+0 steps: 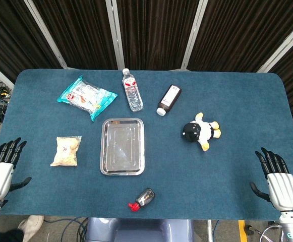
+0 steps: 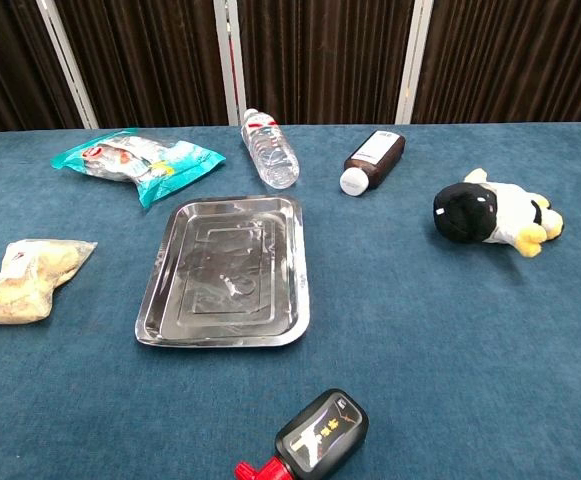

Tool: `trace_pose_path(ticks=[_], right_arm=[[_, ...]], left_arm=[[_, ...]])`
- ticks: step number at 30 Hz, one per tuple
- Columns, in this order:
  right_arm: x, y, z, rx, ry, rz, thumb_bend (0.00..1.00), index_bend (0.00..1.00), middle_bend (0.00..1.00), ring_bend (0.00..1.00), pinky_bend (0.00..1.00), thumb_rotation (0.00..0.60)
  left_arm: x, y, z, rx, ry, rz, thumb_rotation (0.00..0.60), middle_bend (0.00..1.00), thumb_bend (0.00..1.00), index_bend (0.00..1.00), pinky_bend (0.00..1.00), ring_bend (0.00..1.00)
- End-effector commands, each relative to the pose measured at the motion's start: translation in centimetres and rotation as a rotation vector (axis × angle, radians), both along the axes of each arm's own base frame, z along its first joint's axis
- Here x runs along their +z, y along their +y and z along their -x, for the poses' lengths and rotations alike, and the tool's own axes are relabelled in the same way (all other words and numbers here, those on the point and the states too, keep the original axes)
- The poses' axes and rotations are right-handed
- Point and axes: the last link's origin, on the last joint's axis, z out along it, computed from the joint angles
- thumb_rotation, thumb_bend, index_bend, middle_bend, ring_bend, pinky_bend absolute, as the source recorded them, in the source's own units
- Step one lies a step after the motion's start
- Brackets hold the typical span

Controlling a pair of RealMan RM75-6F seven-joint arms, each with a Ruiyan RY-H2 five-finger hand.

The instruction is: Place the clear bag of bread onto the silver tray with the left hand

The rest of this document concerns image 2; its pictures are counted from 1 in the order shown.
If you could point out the stainless steel tray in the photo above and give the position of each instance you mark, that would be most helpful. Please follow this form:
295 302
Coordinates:
227 272

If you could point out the clear bag of pastries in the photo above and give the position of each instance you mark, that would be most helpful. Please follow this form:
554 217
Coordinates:
25 280

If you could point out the clear plastic water bottle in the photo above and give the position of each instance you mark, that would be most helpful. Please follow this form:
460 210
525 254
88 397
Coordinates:
270 152

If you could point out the brown bottle with white cap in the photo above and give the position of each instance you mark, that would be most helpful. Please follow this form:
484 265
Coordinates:
375 159

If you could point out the blue tablecloth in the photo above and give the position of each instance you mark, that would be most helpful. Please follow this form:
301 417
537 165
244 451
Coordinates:
420 325

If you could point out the teal snack bag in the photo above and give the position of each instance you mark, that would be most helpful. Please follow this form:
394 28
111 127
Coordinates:
140 162

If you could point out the dark brown pleated curtain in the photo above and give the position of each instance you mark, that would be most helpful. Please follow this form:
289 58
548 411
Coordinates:
320 55

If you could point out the black bottle with red cap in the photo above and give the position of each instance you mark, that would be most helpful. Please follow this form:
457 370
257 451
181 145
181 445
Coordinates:
320 437

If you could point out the black white yellow plush toy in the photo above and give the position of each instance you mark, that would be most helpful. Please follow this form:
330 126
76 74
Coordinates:
490 212

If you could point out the white partition frame post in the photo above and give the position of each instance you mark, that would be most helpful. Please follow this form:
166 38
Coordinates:
230 62
67 62
414 62

